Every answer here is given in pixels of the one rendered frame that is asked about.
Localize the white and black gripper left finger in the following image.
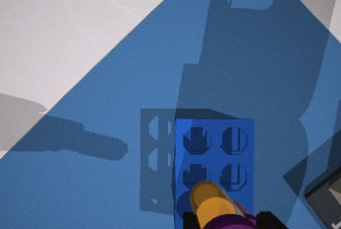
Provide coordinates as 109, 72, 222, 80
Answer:
183, 211, 201, 229

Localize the blue tube rack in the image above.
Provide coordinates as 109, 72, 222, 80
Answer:
174, 118, 254, 229

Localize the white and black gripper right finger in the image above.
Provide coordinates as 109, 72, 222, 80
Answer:
256, 211, 289, 229

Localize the blue bench mat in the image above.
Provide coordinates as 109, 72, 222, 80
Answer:
0, 0, 341, 229

